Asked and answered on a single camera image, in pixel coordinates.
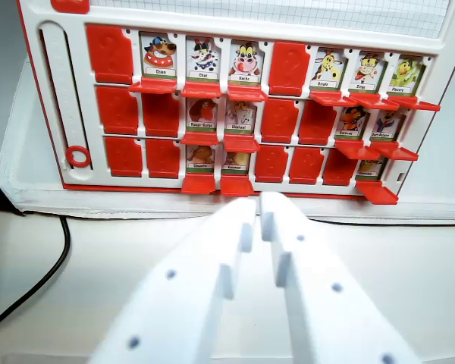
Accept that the red board flap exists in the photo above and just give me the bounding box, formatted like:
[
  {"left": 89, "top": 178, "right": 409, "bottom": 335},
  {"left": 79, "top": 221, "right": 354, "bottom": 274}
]
[{"left": 254, "top": 145, "right": 290, "bottom": 184}]

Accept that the white mat under board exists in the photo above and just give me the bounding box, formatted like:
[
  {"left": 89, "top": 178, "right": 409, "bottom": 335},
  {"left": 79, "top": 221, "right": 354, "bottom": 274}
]
[{"left": 0, "top": 56, "right": 455, "bottom": 225}]

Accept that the red and white game board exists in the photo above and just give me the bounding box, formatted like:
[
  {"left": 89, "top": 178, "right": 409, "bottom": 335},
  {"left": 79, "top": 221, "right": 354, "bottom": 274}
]
[{"left": 16, "top": 0, "right": 455, "bottom": 206}]

